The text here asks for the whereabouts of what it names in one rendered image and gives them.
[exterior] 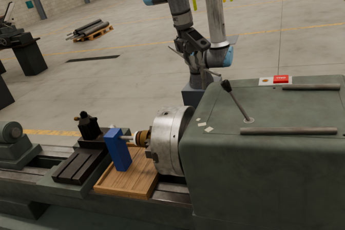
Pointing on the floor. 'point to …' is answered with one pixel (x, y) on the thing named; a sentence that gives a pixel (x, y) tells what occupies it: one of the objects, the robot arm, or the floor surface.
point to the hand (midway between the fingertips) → (197, 69)
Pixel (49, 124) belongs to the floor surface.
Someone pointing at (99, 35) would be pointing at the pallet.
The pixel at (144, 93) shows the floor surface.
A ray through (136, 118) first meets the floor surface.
